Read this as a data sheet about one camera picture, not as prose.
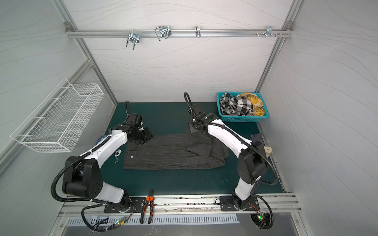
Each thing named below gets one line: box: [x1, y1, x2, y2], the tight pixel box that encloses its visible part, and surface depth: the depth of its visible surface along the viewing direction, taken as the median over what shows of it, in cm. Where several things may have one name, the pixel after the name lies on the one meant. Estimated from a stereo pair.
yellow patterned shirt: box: [239, 92, 266, 117], surface depth 106 cm
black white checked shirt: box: [219, 92, 254, 117], surface depth 106 cm
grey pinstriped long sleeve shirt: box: [123, 130, 230, 170], surface depth 90 cm
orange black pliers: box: [140, 188, 155, 225], surface depth 75 cm
